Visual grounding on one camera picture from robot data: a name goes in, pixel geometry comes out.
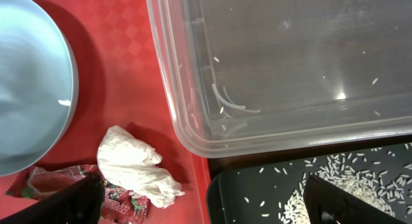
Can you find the rice and food scraps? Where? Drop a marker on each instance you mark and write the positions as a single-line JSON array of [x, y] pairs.
[[383, 184]]

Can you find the crumpled white tissue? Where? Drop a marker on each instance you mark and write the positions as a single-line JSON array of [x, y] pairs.
[[133, 165]]

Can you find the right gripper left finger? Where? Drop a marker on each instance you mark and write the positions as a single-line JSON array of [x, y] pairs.
[[80, 203]]

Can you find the light blue plate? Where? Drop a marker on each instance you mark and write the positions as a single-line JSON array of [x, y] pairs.
[[39, 84]]

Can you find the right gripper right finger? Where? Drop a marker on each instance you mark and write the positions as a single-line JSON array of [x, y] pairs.
[[326, 203]]

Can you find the clear plastic bin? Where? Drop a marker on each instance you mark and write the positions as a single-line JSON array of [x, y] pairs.
[[252, 76]]

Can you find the red plastic tray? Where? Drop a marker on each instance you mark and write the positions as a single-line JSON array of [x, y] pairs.
[[120, 85]]

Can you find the black waste tray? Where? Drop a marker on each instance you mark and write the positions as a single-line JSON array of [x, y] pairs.
[[251, 195]]

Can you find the red candy wrapper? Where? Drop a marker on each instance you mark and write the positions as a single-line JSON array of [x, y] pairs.
[[119, 206]]

